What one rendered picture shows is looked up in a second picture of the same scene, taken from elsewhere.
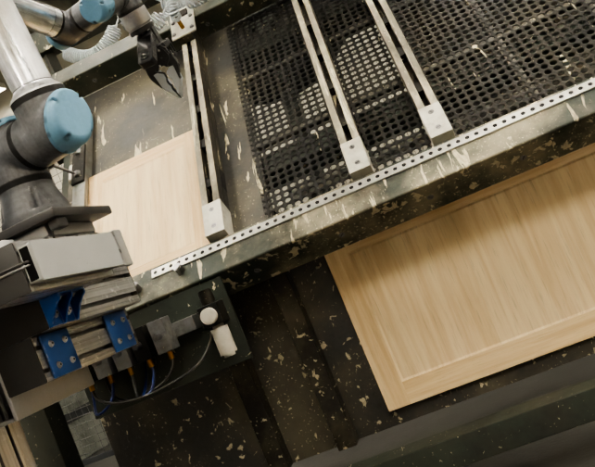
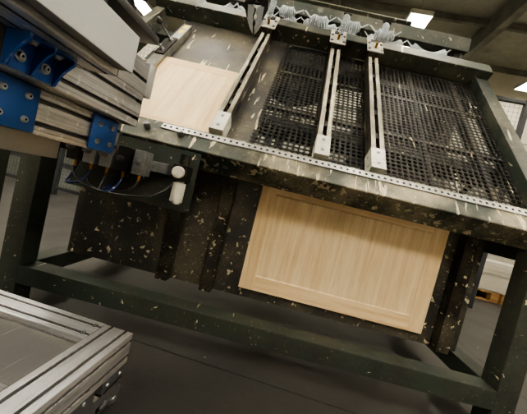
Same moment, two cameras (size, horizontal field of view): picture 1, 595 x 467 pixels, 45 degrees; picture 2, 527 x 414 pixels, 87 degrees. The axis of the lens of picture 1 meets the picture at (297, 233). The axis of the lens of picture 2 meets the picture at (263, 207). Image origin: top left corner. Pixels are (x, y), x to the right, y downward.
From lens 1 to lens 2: 0.83 m
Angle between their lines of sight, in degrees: 10
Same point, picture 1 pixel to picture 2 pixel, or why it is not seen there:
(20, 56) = not seen: outside the picture
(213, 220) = (219, 121)
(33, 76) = not seen: outside the picture
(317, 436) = (192, 273)
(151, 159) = (207, 71)
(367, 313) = (263, 231)
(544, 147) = (427, 215)
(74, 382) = (33, 144)
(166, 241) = (184, 115)
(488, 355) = (307, 293)
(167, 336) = (144, 166)
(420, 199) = (342, 195)
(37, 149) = not seen: outside the picture
